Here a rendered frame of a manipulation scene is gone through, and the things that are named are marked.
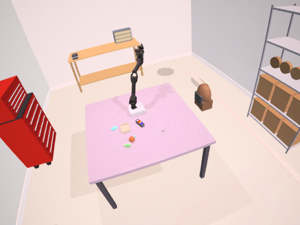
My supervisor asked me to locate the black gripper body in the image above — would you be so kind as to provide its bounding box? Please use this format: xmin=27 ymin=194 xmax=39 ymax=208
xmin=139 ymin=46 xmax=144 ymax=54

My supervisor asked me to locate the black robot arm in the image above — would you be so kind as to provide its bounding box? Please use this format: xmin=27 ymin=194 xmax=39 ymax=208
xmin=129 ymin=49 xmax=144 ymax=109

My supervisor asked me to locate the orange block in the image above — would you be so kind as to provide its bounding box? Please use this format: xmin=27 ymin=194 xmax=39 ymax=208
xmin=128 ymin=136 xmax=135 ymax=143

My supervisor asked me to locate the beige rectangular tray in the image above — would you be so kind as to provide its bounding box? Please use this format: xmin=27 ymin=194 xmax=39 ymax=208
xmin=120 ymin=122 xmax=130 ymax=133

